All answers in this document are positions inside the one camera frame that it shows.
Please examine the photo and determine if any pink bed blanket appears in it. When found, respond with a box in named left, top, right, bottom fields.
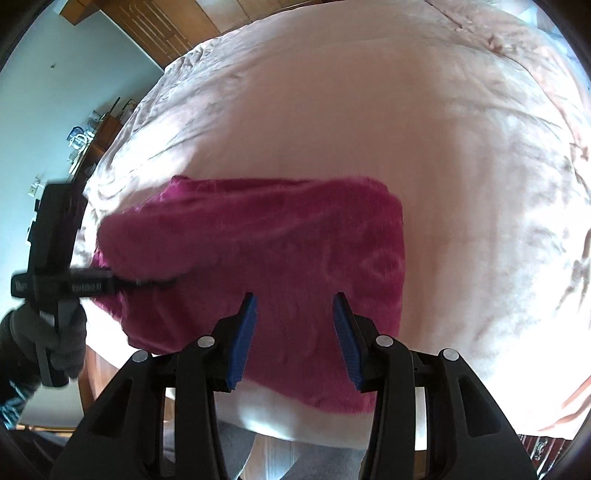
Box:
left=81, top=0, right=591, bottom=450

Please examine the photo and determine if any brown wooden wardrobe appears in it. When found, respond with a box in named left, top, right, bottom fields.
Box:
left=60, top=0, right=259, bottom=71

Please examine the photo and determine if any person's left forearm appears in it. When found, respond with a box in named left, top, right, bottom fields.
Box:
left=0, top=318, right=44, bottom=432

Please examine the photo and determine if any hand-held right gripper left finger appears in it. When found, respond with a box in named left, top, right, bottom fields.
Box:
left=51, top=292, right=258, bottom=480

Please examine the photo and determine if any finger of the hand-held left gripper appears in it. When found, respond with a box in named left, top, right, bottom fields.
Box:
left=111, top=274, right=182, bottom=292

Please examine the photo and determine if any person's left hand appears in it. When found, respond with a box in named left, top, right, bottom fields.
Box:
left=9, top=302, right=88, bottom=380

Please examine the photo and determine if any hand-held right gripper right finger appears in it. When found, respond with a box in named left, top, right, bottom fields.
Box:
left=332, top=292, right=541, bottom=480

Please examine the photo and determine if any magenta floral towel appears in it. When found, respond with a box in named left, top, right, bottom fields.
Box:
left=92, top=174, right=409, bottom=416

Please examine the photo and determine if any wooden desk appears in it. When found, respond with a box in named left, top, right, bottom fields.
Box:
left=65, top=97, right=139, bottom=185

